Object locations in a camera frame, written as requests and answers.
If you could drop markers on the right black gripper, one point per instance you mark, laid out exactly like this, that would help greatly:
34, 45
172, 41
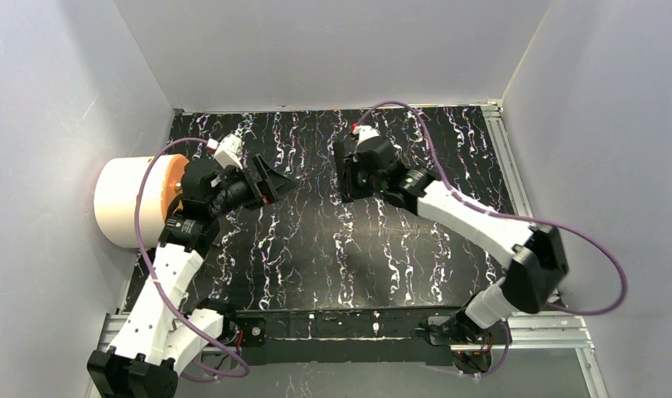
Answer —
343, 171

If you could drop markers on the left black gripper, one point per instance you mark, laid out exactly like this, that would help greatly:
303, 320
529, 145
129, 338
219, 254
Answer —
260, 181

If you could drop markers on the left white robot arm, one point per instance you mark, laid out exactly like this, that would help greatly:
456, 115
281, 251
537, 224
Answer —
156, 343

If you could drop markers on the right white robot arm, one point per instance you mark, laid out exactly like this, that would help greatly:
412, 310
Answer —
532, 255

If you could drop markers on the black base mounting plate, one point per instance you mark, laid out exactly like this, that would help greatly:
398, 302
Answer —
430, 335

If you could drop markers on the white orange cylinder container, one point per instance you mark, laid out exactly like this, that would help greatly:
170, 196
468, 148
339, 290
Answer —
116, 193

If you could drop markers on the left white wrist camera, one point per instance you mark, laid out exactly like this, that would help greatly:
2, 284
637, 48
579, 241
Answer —
228, 151

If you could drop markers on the right aluminium frame rail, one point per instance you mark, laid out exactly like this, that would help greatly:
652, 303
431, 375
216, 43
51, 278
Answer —
511, 165

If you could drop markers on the aluminium frame rail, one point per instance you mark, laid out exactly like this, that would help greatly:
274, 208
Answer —
511, 165
371, 335

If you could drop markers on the front aluminium frame rail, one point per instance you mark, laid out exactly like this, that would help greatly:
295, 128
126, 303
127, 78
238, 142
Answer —
371, 335

